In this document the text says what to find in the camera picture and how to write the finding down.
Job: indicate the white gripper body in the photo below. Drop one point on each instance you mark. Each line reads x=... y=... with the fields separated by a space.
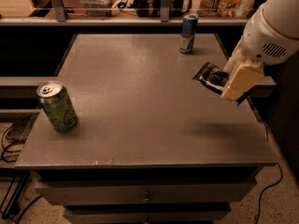
x=263 y=41

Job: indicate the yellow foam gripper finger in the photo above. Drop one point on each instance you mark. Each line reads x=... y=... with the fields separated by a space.
x=235 y=60
x=244 y=78

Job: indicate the black rxbar chocolate wrapper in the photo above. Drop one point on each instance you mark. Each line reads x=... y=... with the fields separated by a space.
x=214 y=78

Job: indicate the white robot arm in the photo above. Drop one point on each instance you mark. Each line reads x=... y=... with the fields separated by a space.
x=278 y=6

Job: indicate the blue energy drink can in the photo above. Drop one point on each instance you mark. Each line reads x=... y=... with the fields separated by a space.
x=188 y=32

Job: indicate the green soda can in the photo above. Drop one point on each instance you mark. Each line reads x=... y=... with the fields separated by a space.
x=57 y=105

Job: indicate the colourful snack bag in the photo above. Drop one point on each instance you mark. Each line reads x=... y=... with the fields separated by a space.
x=226 y=8

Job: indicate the black bag on shelf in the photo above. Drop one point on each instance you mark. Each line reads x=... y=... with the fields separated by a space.
x=152 y=8

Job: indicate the grey drawer cabinet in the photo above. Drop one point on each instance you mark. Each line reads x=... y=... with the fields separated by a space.
x=145 y=125

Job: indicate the round drawer knob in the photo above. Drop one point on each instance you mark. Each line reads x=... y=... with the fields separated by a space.
x=147 y=198

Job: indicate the metal shelf rail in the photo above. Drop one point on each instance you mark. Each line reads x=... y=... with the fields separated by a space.
x=72 y=13

